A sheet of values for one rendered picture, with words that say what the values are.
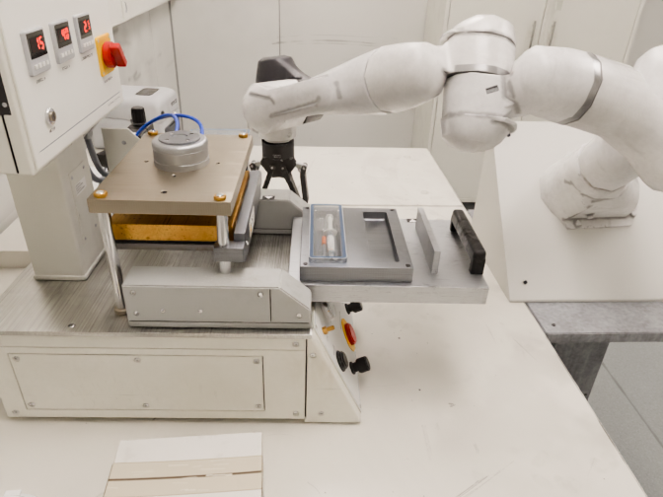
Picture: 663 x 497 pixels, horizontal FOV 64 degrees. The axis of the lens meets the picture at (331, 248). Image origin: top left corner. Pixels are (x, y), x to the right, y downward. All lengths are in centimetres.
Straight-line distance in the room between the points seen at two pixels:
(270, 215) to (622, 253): 78
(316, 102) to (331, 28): 230
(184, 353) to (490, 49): 65
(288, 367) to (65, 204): 40
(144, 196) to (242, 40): 260
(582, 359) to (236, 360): 100
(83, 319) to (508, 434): 65
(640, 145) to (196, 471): 80
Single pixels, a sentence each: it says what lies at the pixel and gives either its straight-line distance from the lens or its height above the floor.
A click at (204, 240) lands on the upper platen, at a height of 104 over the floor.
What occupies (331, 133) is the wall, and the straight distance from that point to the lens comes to 339.
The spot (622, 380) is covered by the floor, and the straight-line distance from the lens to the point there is 235.
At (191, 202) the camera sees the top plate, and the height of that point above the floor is 111.
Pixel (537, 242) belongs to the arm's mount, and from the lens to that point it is 125.
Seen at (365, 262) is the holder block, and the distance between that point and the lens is 78.
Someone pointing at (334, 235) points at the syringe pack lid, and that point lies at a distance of 83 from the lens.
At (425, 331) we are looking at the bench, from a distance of 106.
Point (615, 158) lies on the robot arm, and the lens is 112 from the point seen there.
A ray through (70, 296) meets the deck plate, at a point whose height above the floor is 93.
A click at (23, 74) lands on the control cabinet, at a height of 126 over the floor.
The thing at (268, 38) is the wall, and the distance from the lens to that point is 326.
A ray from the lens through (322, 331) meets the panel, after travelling 80.
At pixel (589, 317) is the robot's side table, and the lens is 123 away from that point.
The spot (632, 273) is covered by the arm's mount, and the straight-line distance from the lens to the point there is 134.
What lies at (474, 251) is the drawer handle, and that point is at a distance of 82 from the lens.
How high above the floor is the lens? 140
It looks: 30 degrees down
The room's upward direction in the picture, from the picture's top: 2 degrees clockwise
